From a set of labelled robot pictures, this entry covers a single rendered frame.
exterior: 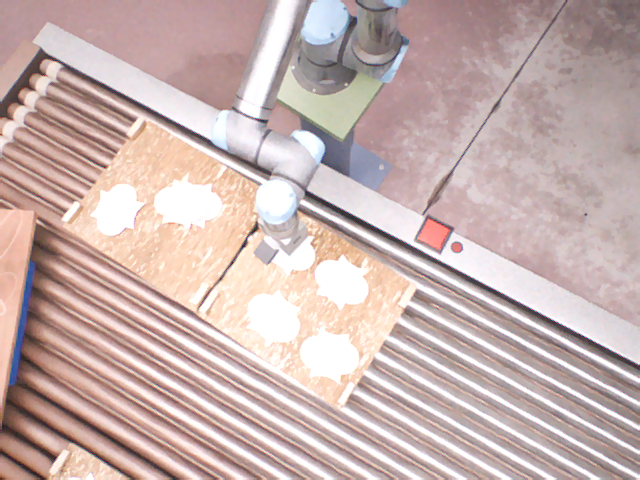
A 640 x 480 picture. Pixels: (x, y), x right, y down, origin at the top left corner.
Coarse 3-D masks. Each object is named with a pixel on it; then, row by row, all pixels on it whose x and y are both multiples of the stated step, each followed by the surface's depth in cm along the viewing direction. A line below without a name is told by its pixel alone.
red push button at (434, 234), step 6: (432, 222) 162; (426, 228) 161; (432, 228) 161; (438, 228) 161; (444, 228) 161; (420, 234) 161; (426, 234) 161; (432, 234) 161; (438, 234) 161; (444, 234) 161; (420, 240) 161; (426, 240) 160; (432, 240) 160; (438, 240) 160; (444, 240) 160; (432, 246) 160; (438, 246) 160
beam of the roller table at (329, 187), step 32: (64, 32) 180; (64, 64) 179; (96, 64) 177; (128, 64) 177; (128, 96) 174; (160, 96) 174; (192, 96) 174; (192, 128) 171; (320, 192) 166; (352, 192) 166; (384, 224) 163; (416, 224) 163; (448, 256) 161; (480, 256) 160; (512, 288) 158; (544, 288) 158; (544, 320) 160; (576, 320) 156; (608, 320) 156; (608, 352) 157
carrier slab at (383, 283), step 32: (320, 256) 159; (352, 256) 159; (224, 288) 158; (256, 288) 158; (288, 288) 158; (320, 288) 157; (384, 288) 157; (416, 288) 157; (224, 320) 156; (320, 320) 155; (352, 320) 155; (384, 320) 155; (256, 352) 154; (288, 352) 154; (320, 384) 151
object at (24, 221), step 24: (0, 216) 153; (24, 216) 153; (0, 240) 152; (24, 240) 151; (0, 264) 150; (24, 264) 150; (0, 288) 149; (24, 288) 150; (0, 312) 147; (0, 336) 146; (0, 360) 144; (0, 384) 143; (0, 408) 142
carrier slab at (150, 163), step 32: (160, 128) 169; (128, 160) 167; (160, 160) 167; (192, 160) 167; (96, 192) 165; (224, 192) 164; (256, 192) 164; (64, 224) 163; (96, 224) 163; (160, 224) 163; (192, 224) 162; (224, 224) 162; (256, 224) 163; (128, 256) 161; (160, 256) 160; (192, 256) 160; (224, 256) 160; (160, 288) 158; (192, 288) 158
